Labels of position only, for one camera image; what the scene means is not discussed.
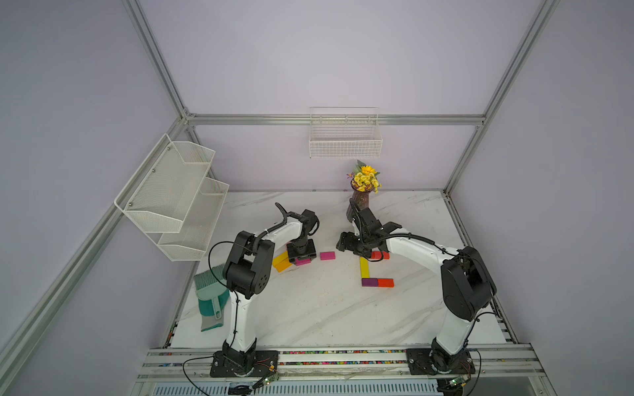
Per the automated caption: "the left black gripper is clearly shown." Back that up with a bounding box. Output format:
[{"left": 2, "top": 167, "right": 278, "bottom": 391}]
[{"left": 286, "top": 238, "right": 316, "bottom": 264}]

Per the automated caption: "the magenta block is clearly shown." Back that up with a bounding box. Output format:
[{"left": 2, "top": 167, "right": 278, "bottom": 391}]
[
  {"left": 295, "top": 259, "right": 312, "bottom": 267},
  {"left": 320, "top": 252, "right": 336, "bottom": 261}
]

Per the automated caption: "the lime yellow long block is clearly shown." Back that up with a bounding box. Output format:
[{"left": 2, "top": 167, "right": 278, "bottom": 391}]
[{"left": 360, "top": 257, "right": 371, "bottom": 279}]

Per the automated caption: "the light red block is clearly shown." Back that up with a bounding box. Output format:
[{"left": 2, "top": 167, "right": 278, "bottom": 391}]
[{"left": 371, "top": 251, "right": 390, "bottom": 261}]

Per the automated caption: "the dark purple block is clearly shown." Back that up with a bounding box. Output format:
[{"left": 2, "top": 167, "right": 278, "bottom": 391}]
[{"left": 362, "top": 278, "right": 379, "bottom": 287}]

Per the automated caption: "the orange-red block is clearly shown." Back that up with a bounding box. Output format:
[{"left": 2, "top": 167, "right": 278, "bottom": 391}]
[{"left": 377, "top": 278, "right": 395, "bottom": 288}]

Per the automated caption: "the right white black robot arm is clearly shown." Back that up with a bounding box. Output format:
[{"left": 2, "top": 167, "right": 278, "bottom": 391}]
[{"left": 336, "top": 199, "right": 497, "bottom": 374}]

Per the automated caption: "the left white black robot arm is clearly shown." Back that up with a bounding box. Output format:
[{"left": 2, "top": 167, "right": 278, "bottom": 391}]
[{"left": 223, "top": 203, "right": 320, "bottom": 354}]

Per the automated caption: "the yellow flat block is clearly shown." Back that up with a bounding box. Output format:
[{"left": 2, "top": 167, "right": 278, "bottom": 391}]
[{"left": 272, "top": 252, "right": 290, "bottom": 268}]

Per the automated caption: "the orange block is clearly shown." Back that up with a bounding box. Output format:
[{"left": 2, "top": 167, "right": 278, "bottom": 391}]
[{"left": 275, "top": 260, "right": 293, "bottom": 273}]

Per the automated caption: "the dark glass vase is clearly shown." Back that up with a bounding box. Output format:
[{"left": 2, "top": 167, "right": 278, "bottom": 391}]
[{"left": 348, "top": 182, "right": 372, "bottom": 214}]

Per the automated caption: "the yellow flower bouquet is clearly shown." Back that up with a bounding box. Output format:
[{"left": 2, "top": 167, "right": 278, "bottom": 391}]
[{"left": 347, "top": 160, "right": 382, "bottom": 193}]

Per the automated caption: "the green dustpan brush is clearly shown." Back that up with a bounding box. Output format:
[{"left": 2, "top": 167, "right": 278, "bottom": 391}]
[{"left": 194, "top": 265, "right": 229, "bottom": 332}]

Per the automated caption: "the lower white mesh shelf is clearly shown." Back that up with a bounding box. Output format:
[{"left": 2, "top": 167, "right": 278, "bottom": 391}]
[{"left": 158, "top": 178, "right": 229, "bottom": 262}]

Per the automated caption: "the white mesh shelf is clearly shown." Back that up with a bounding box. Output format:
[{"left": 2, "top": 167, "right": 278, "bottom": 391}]
[
  {"left": 158, "top": 178, "right": 229, "bottom": 262},
  {"left": 114, "top": 135, "right": 216, "bottom": 234}
]

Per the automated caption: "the upper white mesh shelf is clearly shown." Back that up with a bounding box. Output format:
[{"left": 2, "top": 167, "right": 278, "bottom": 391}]
[{"left": 114, "top": 135, "right": 216, "bottom": 234}]

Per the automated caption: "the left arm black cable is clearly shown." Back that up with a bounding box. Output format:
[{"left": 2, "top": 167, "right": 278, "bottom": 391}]
[{"left": 182, "top": 201, "right": 291, "bottom": 396}]

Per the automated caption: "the white wire wall basket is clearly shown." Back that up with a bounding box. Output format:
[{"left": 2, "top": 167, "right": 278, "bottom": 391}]
[{"left": 309, "top": 107, "right": 383, "bottom": 159}]

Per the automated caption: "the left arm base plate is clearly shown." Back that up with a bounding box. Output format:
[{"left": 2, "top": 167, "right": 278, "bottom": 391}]
[{"left": 210, "top": 350, "right": 279, "bottom": 378}]

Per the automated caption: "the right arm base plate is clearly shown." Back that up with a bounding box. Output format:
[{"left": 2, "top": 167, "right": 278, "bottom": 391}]
[{"left": 405, "top": 348, "right": 476, "bottom": 376}]

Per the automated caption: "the aluminium front rail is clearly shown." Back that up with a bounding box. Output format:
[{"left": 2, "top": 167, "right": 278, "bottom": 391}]
[{"left": 136, "top": 343, "right": 546, "bottom": 383}]

